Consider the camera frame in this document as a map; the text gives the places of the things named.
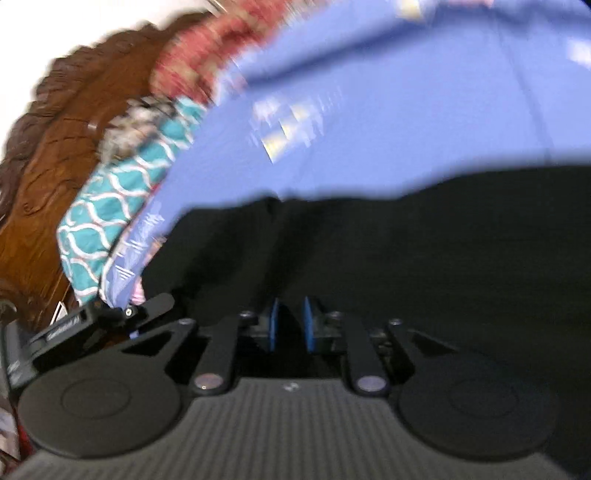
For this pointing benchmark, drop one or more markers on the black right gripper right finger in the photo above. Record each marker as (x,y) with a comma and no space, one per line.
(320,327)

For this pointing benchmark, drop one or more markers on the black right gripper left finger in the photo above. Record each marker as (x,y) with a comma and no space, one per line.
(263,327)

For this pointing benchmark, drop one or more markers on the black pants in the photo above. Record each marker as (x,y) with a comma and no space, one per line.
(496,261)

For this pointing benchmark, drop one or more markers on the carved wooden headboard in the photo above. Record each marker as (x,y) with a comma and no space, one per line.
(50,154)

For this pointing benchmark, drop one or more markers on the teal white patterned pillow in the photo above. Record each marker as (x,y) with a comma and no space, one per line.
(135,153)

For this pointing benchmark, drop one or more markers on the blue patterned bedsheet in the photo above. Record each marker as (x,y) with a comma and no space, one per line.
(357,100)

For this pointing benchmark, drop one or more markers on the red floral blanket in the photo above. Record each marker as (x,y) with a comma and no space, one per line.
(194,61)

